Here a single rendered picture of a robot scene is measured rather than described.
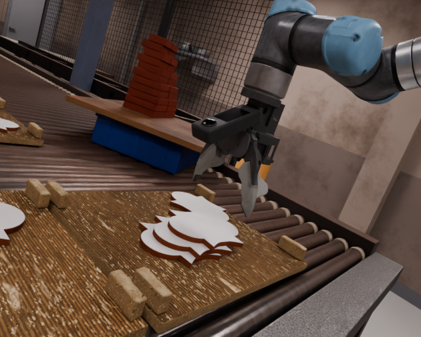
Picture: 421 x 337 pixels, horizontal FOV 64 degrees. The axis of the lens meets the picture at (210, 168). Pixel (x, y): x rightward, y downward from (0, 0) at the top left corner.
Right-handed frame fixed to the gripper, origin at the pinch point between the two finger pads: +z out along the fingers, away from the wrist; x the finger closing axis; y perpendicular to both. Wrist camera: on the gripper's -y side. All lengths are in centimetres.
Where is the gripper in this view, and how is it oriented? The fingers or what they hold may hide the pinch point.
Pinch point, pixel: (214, 198)
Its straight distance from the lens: 61.0
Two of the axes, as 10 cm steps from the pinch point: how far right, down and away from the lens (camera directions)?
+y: 7.0, 0.9, 7.1
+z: -3.3, 9.2, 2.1
